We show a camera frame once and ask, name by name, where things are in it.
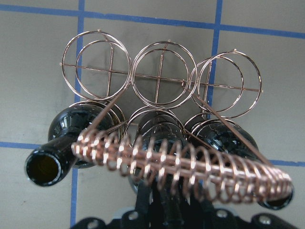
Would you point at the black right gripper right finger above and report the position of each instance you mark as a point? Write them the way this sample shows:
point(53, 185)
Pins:
point(269, 221)

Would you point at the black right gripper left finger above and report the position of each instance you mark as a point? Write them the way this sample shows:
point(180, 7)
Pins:
point(90, 223)

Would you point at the dark wine bottle carried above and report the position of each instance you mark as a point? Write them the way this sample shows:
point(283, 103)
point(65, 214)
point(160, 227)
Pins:
point(160, 201)

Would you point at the dark wine bottle in basket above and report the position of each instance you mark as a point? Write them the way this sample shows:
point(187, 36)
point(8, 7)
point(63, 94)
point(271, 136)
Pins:
point(51, 162)

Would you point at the copper wire bottle basket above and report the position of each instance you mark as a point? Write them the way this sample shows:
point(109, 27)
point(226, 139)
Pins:
point(211, 161)

